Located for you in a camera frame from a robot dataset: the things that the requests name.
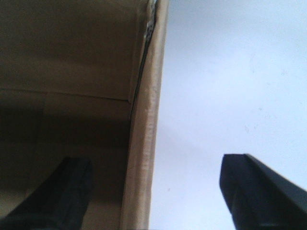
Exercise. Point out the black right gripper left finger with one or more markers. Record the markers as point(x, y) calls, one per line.
point(59, 203)

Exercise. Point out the brown cardboard box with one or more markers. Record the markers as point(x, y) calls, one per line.
point(82, 79)

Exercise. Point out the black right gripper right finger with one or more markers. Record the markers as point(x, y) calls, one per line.
point(258, 198)

